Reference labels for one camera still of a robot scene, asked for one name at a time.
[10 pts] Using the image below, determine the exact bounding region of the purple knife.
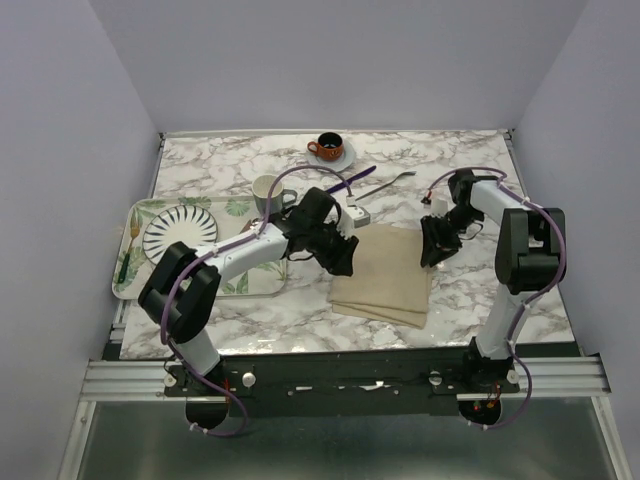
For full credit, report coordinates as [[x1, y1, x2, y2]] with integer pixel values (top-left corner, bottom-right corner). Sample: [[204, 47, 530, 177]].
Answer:
[[325, 165, 377, 194]]

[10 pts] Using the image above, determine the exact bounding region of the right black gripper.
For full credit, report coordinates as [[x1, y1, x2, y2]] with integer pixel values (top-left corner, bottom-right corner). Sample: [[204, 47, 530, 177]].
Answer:
[[419, 206, 484, 267]]

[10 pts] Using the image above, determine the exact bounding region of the white saucer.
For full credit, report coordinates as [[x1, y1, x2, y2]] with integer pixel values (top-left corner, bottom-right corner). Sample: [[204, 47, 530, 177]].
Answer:
[[305, 139, 358, 173]]

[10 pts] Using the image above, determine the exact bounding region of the white tray with leaf print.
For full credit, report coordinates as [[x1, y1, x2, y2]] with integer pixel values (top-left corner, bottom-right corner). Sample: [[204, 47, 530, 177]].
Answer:
[[112, 196, 260, 300]]

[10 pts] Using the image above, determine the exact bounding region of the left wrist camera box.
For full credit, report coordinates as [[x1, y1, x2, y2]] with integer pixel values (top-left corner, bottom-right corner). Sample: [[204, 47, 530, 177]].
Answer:
[[343, 205, 371, 229]]

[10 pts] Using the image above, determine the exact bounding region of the purple cable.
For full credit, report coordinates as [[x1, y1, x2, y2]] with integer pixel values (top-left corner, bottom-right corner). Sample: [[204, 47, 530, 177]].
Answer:
[[160, 164, 357, 439], [422, 167, 567, 431]]

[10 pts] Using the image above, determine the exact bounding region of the white plate with blue stripes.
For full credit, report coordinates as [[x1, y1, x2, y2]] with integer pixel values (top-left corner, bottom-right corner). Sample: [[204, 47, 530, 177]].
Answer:
[[142, 205, 218, 265]]

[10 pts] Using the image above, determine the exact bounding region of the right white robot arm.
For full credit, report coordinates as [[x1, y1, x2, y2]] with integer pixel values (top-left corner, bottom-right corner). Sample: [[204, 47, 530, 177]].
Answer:
[[420, 167, 567, 392]]

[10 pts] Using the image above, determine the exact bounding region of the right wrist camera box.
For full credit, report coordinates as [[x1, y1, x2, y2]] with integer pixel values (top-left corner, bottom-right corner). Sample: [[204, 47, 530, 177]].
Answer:
[[430, 197, 449, 217]]

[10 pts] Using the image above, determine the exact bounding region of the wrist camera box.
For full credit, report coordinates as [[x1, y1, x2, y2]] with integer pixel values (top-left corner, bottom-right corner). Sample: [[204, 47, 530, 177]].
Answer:
[[343, 205, 371, 229], [430, 197, 449, 217]]

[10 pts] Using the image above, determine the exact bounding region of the gold fork with green handle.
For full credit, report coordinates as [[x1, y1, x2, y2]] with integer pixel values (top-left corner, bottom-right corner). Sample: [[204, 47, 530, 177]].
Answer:
[[117, 214, 140, 284]]

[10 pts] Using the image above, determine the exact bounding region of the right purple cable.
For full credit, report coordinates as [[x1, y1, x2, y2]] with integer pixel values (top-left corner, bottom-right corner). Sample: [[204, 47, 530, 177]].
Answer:
[[422, 167, 567, 431]]

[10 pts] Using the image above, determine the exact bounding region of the grey and cream mug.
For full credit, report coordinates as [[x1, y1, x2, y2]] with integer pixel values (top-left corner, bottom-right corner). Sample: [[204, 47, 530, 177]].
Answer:
[[252, 175, 298, 216]]

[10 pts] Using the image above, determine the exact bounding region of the silver fork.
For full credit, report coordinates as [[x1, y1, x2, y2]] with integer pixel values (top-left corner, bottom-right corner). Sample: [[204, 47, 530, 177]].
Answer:
[[356, 171, 417, 201]]

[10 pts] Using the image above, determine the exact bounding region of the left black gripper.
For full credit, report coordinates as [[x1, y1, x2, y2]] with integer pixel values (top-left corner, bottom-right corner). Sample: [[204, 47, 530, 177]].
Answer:
[[305, 219, 358, 276]]

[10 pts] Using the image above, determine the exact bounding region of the beige cloth napkin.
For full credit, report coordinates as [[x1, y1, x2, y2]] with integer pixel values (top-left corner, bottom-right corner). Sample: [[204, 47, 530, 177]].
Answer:
[[328, 224, 432, 329]]

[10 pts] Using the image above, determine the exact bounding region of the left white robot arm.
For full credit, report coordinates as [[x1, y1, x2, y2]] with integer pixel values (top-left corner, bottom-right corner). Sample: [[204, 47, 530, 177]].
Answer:
[[138, 187, 361, 395]]

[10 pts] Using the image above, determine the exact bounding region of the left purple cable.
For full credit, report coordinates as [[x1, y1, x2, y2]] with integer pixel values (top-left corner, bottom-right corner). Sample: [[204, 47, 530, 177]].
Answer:
[[160, 164, 357, 439]]

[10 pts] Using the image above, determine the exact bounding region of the aluminium frame rail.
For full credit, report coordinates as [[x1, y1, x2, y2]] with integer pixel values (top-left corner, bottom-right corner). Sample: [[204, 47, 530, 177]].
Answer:
[[80, 357, 611, 402]]

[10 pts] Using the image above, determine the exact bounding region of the brown coffee cup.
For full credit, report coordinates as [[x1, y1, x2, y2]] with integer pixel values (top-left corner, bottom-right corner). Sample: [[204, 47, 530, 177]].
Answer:
[[307, 132, 344, 162]]

